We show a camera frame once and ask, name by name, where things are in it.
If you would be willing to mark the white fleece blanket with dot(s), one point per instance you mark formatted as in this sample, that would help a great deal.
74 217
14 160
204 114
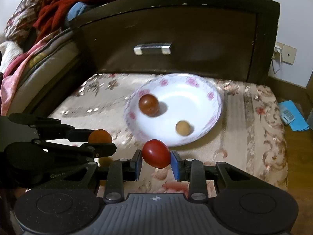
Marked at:
9 51

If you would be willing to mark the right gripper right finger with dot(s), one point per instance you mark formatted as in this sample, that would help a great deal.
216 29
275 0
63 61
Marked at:
193 171

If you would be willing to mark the patterned quilt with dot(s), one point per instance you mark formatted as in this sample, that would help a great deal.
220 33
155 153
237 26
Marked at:
21 22

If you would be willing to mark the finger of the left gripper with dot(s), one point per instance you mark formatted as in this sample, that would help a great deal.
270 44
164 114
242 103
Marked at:
37 150
49 128

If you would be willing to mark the tan longan front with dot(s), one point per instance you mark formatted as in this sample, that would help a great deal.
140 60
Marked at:
183 128

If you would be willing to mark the blue garment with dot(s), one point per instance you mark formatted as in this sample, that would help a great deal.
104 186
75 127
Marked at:
76 10

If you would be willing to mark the pink floral blanket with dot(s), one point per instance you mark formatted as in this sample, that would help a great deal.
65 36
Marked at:
14 71

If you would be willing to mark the grey mattress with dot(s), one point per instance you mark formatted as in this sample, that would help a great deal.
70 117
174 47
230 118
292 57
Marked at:
48 78

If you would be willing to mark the red garment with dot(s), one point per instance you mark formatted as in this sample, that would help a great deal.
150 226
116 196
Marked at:
53 13

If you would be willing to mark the wall power socket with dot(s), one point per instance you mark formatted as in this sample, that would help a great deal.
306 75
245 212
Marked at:
284 53

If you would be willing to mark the large dark red tomato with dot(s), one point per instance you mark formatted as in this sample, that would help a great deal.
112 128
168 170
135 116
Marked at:
149 105

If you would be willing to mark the orange mandarin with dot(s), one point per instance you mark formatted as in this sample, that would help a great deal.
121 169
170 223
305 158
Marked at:
100 136

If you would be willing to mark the silver black drawer handle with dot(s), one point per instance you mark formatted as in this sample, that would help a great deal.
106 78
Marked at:
152 49

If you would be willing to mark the white floral porcelain plate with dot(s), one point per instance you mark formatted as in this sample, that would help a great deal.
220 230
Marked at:
181 97

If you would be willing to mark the tan longan back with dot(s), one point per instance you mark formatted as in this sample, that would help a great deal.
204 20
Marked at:
105 161

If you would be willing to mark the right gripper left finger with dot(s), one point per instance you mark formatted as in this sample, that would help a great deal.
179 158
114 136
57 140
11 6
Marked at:
120 171

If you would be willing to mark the oval red tomato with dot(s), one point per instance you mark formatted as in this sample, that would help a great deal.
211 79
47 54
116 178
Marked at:
156 154

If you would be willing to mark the blue package on floor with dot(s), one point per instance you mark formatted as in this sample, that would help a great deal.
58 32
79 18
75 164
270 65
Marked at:
291 116

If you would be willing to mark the tan longan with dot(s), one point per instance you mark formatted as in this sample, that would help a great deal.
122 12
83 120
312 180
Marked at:
105 161
183 128

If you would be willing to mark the dark wooden nightstand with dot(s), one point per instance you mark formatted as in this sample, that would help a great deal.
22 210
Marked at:
225 39

